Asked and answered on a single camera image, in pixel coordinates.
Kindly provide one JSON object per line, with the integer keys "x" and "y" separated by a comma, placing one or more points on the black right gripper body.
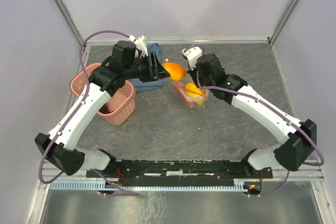
{"x": 203, "y": 81}

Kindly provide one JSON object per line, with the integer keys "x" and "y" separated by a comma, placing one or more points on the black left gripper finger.
{"x": 154, "y": 67}
{"x": 162, "y": 73}

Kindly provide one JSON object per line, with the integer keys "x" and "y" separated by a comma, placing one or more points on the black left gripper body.
{"x": 140, "y": 68}

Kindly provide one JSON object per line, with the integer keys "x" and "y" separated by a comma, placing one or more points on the orange mango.
{"x": 176, "y": 71}

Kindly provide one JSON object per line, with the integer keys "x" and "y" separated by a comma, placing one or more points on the yellow lemon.
{"x": 194, "y": 94}

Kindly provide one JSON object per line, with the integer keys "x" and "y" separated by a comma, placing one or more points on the clear zip bag red zipper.
{"x": 184, "y": 85}

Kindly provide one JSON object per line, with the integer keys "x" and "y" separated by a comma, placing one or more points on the dark red grape bunch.
{"x": 104, "y": 109}

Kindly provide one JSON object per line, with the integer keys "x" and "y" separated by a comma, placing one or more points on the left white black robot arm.
{"x": 59, "y": 147}

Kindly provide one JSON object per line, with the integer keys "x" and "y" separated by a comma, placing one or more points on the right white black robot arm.
{"x": 296, "y": 139}

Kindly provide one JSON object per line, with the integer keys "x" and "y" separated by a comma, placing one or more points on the blue folded cloth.
{"x": 147, "y": 86}

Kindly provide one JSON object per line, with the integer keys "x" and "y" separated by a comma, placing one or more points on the pink plastic perforated basket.
{"x": 120, "y": 103}

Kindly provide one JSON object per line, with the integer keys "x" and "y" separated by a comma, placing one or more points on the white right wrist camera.
{"x": 192, "y": 53}

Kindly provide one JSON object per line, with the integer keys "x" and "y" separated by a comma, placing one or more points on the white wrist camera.
{"x": 141, "y": 44}
{"x": 192, "y": 53}

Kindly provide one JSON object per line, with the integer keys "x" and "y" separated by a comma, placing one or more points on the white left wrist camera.
{"x": 141, "y": 44}

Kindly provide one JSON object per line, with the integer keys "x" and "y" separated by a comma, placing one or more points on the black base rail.
{"x": 143, "y": 173}

